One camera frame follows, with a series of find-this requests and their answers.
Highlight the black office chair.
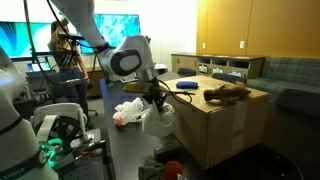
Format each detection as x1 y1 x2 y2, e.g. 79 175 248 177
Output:
178 68 196 77

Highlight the green plaid sofa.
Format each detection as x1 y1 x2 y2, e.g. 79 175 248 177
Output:
247 56 320 117

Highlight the low wooden shelf cabinet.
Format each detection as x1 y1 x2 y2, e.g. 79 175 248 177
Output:
171 53 264 79

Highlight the brown plush moose toy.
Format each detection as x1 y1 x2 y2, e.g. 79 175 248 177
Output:
203 81 251 103

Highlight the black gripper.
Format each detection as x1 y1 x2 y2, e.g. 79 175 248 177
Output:
123 79 168 111

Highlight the red and green plush radish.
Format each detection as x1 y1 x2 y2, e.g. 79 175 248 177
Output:
138 159 186 180

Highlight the white knitted cloth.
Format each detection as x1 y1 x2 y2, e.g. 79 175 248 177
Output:
141 103 178 137

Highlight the blue flat pouch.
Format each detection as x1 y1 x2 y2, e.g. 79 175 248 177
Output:
176 81 198 89

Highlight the white robot base unit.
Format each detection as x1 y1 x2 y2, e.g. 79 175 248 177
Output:
30 103 89 162

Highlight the large cardboard box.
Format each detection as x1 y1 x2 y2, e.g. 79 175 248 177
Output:
166 75 269 169

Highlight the woman in dark clothes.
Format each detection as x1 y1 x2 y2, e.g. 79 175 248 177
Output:
49 18 94 129

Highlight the white plastic bag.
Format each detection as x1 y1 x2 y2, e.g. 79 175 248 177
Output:
113 97 143 126

